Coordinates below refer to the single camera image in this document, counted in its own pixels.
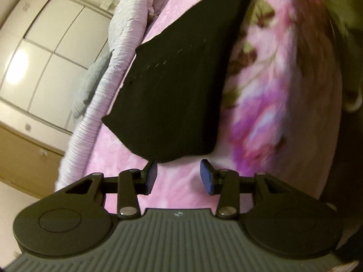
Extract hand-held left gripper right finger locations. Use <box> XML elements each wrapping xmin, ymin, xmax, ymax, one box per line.
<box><xmin>200</xmin><ymin>159</ymin><xmax>287</xmax><ymax>219</ymax></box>

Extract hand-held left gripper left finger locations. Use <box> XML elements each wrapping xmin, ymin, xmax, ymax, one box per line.
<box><xmin>65</xmin><ymin>159</ymin><xmax>158</xmax><ymax>220</ymax></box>

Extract black garment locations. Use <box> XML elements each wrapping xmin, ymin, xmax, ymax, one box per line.
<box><xmin>101</xmin><ymin>0</ymin><xmax>260</xmax><ymax>164</ymax></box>

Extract pink floral bed sheet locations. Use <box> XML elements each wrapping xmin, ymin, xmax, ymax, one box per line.
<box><xmin>54</xmin><ymin>0</ymin><xmax>363</xmax><ymax>214</ymax></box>

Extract grey pillow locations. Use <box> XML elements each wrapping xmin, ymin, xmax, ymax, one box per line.
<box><xmin>71</xmin><ymin>49</ymin><xmax>114</xmax><ymax>119</ymax></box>

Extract wooden door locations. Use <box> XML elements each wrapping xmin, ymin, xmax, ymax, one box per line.
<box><xmin>0</xmin><ymin>123</ymin><xmax>66</xmax><ymax>199</ymax></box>

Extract lilac crinkled quilt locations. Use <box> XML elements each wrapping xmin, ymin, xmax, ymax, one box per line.
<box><xmin>55</xmin><ymin>0</ymin><xmax>179</xmax><ymax>192</ymax></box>

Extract white wardrobe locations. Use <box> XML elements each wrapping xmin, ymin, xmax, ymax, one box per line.
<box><xmin>0</xmin><ymin>0</ymin><xmax>114</xmax><ymax>136</ymax></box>

